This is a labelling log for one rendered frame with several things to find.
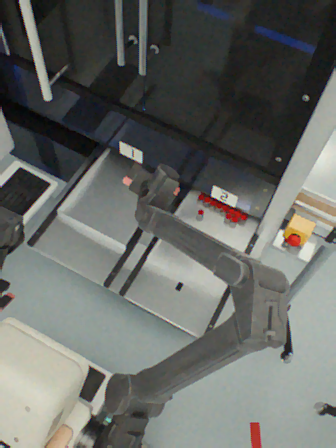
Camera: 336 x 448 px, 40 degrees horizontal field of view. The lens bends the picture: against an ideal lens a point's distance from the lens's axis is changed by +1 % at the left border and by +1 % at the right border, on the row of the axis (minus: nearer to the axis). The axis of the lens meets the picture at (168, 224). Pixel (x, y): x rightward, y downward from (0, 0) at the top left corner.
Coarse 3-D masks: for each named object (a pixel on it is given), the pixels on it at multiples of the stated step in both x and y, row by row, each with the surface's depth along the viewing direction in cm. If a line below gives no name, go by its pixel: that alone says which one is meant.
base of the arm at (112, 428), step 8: (112, 424) 92; (104, 432) 93; (112, 432) 91; (120, 432) 90; (128, 432) 91; (136, 432) 92; (144, 432) 93; (104, 440) 92; (112, 440) 91; (120, 440) 90; (128, 440) 90; (136, 440) 91
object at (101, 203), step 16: (96, 160) 162; (112, 160) 167; (128, 160) 167; (96, 176) 163; (112, 176) 163; (80, 192) 159; (96, 192) 160; (112, 192) 160; (128, 192) 161; (64, 208) 155; (80, 208) 156; (96, 208) 157; (112, 208) 157; (128, 208) 157; (80, 224) 151; (96, 224) 154; (112, 224) 154; (128, 224) 154; (112, 240) 149; (128, 240) 148
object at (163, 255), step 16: (192, 192) 162; (192, 208) 159; (192, 224) 156; (208, 224) 156; (256, 224) 153; (160, 240) 151; (224, 240) 153; (240, 240) 154; (160, 256) 149; (176, 256) 150; (176, 272) 143; (192, 272) 147; (208, 272) 147; (208, 288) 141; (224, 288) 142
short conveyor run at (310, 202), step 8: (304, 192) 157; (312, 192) 154; (296, 200) 152; (304, 200) 157; (312, 200) 157; (320, 200) 157; (328, 200) 154; (296, 208) 155; (304, 208) 152; (312, 208) 151; (320, 208) 156; (328, 208) 156; (312, 216) 154; (320, 216) 152; (328, 216) 150; (320, 224) 153; (328, 224) 153; (312, 232) 157; (320, 232) 154; (328, 232) 152; (320, 240) 158; (328, 240) 154
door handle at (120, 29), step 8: (120, 0) 98; (120, 8) 100; (120, 16) 101; (120, 24) 103; (120, 32) 105; (120, 40) 107; (136, 40) 113; (120, 48) 109; (128, 48) 112; (120, 56) 111; (120, 64) 113
